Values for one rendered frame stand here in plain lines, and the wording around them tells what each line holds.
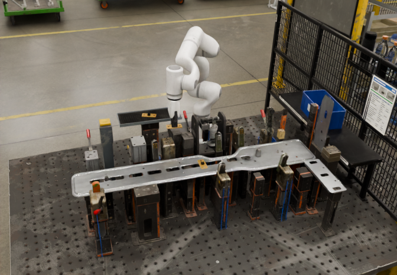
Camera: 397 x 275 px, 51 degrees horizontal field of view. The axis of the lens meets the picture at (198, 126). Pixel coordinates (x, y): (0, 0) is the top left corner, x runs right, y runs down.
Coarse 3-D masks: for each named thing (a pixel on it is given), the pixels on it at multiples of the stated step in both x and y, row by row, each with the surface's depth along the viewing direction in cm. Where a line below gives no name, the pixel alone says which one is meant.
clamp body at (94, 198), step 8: (96, 192) 202; (104, 192) 202; (96, 200) 197; (104, 200) 197; (96, 208) 197; (104, 208) 199; (96, 216) 199; (104, 216) 201; (96, 224) 209; (104, 224) 206; (96, 232) 207; (104, 232) 208; (96, 240) 209; (104, 240) 210; (96, 248) 217; (104, 248) 213; (96, 256) 214
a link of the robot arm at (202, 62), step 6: (198, 48) 241; (198, 54) 244; (198, 60) 252; (204, 60) 254; (198, 66) 253; (204, 66) 254; (204, 72) 257; (204, 78) 263; (198, 84) 273; (198, 90) 273; (192, 96) 279
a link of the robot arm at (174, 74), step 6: (168, 66) 208; (174, 66) 207; (180, 66) 208; (168, 72) 204; (174, 72) 203; (180, 72) 204; (168, 78) 206; (174, 78) 205; (180, 78) 205; (168, 84) 207; (174, 84) 206; (180, 84) 205; (168, 90) 209; (174, 90) 208; (180, 90) 209
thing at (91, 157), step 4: (84, 152) 231; (88, 152) 230; (92, 152) 230; (96, 152) 231; (88, 156) 227; (92, 156) 227; (96, 156) 227; (88, 160) 225; (92, 160) 226; (96, 160) 226; (88, 164) 226; (92, 164) 227; (96, 164) 228; (88, 168) 228; (92, 168) 228; (96, 168) 229; (96, 180) 234
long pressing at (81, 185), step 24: (264, 144) 253; (288, 144) 254; (120, 168) 228; (144, 168) 229; (168, 168) 230; (192, 168) 231; (216, 168) 231; (240, 168) 232; (264, 168) 233; (72, 192) 211
